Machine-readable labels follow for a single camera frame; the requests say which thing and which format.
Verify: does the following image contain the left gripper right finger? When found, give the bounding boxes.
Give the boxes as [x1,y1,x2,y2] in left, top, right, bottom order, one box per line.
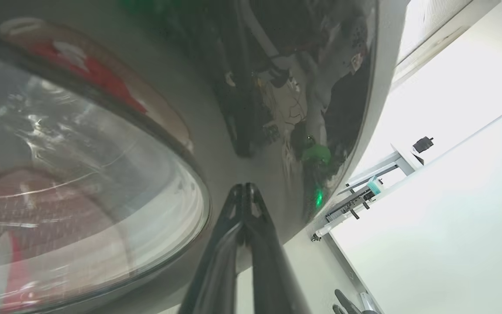
[244,182,312,314]

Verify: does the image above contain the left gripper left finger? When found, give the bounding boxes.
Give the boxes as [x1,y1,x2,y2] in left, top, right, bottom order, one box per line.
[179,183,247,314]

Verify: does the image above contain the dark grey round washer door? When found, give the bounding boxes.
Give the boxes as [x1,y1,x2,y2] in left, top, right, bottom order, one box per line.
[0,0,380,314]

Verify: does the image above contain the black white metal stand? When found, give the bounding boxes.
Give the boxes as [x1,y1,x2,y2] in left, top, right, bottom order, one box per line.
[311,188,378,242]

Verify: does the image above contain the white table metal legs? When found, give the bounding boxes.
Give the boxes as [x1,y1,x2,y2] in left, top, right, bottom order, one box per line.
[338,142,424,197]

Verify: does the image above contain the small black box device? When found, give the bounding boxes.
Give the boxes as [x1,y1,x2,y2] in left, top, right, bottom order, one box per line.
[411,136,434,154]

